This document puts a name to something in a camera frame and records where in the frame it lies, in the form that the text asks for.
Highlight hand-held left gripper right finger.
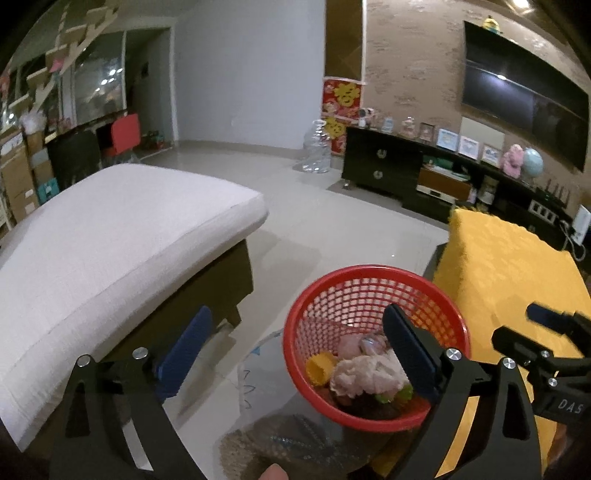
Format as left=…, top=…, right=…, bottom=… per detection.
left=382, top=303, right=542, bottom=480

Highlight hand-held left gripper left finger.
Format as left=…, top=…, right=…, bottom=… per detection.
left=48, top=305, right=214, bottom=480

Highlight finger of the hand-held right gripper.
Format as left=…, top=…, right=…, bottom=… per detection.
left=491, top=325, right=591, bottom=372
left=526, top=302, right=591, bottom=356

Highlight white tissue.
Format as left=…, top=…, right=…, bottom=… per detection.
left=330, top=353, right=411, bottom=398

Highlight clear plastic bag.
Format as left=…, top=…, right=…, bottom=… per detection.
left=338, top=333, right=389, bottom=358

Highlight red mesh basket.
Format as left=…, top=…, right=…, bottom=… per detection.
left=283, top=264, right=472, bottom=433

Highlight yellow plastic cup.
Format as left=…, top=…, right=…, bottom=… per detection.
left=305, top=352, right=335, bottom=386

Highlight yellow tablecloth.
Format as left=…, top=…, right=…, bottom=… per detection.
left=369, top=208, right=591, bottom=480

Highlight white box device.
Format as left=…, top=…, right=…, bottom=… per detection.
left=571, top=206, right=591, bottom=245

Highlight white socket panel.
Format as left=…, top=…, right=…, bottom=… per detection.
left=529, top=199, right=560, bottom=222

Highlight black router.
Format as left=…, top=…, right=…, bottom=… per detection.
left=536, top=180, right=571, bottom=206

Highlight white cushioned bench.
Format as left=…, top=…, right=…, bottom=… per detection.
left=0, top=164, right=270, bottom=453

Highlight labelled jar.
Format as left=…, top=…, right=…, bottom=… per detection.
left=478, top=175, right=499, bottom=204

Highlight light blue globe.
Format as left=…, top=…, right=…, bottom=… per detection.
left=522, top=148, right=544, bottom=181

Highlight pink plush toy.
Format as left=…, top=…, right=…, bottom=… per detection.
left=502, top=144, right=525, bottom=178

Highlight wooden drawer unit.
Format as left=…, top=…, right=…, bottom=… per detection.
left=417, top=166, right=472, bottom=204

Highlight green box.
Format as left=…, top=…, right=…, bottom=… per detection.
left=424, top=157, right=472, bottom=178

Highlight black TV cabinet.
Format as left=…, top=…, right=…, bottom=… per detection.
left=342, top=126, right=591, bottom=259

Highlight clear water bottle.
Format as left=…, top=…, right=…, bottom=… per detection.
left=300, top=119, right=333, bottom=175

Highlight black television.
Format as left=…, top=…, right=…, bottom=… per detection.
left=462, top=21, right=591, bottom=172

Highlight black chair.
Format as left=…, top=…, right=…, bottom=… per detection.
left=46, top=129, right=102, bottom=195

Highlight red chair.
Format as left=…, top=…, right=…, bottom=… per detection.
left=104, top=113, right=141, bottom=160

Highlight stack of cardboard boxes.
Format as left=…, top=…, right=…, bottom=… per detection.
left=0, top=131, right=58, bottom=227

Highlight red festive poster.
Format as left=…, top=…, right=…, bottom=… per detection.
left=322, top=76, right=365, bottom=155

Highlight white plastic bag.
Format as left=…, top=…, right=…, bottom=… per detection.
left=19, top=113, right=47, bottom=136

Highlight glass sliding door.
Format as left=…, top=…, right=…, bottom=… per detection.
left=71, top=32, right=127, bottom=125

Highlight wooden staircase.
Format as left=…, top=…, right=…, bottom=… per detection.
left=0, top=0, right=121, bottom=134

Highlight white cable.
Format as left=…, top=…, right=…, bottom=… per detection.
left=561, top=219, right=587, bottom=264

